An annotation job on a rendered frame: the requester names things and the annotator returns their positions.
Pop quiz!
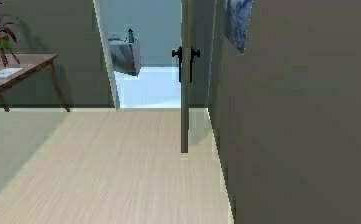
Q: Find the brown wooden table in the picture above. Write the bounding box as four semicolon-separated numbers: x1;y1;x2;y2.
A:
0;53;71;130

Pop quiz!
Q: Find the blue framed wall picture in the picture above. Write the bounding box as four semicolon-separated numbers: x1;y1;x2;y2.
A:
223;0;254;55

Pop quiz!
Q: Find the white book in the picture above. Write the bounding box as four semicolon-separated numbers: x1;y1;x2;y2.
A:
0;67;24;80

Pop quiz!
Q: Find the grey open room door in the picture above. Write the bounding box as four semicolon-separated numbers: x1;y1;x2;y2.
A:
180;0;193;154

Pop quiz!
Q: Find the black door handle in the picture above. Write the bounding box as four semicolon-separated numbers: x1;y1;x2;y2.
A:
171;46;201;84

